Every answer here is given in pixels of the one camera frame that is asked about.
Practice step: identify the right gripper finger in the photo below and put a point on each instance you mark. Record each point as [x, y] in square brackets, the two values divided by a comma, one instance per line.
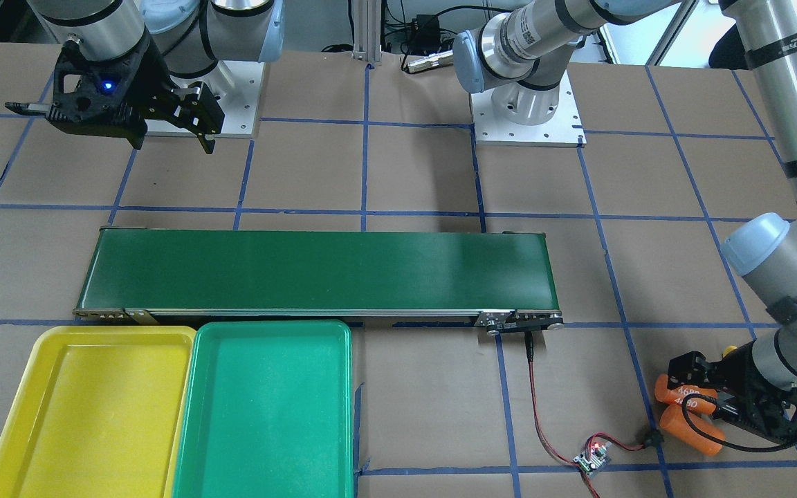
[207, 141]
[28, 109]

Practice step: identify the yellow plastic tray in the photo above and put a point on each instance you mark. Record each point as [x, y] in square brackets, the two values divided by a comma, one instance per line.
[97, 413]

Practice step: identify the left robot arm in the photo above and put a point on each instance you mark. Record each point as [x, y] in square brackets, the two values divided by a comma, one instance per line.
[518, 59]

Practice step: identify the green plastic tray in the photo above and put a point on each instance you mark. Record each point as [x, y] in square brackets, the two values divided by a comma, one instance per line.
[268, 411]

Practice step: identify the plain orange cylinder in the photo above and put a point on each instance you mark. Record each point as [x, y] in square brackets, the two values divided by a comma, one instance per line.
[673, 422]

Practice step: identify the small controller circuit board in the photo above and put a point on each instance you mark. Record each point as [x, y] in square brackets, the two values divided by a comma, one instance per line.
[593, 458]

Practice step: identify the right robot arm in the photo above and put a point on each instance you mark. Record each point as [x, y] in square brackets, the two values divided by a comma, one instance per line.
[170, 68]

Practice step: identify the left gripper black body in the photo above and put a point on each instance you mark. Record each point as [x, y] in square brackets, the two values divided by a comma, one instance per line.
[764, 399]

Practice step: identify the orange cylinder with 4680 label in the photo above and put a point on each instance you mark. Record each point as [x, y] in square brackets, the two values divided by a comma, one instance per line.
[665, 395]

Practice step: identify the green conveyor belt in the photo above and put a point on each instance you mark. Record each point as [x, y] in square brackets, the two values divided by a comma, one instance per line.
[500, 282]

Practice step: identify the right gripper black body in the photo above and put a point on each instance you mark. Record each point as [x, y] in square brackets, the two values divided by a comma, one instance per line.
[151, 84]

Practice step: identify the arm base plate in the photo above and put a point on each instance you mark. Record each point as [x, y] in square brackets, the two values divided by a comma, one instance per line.
[513, 115]
[237, 85]

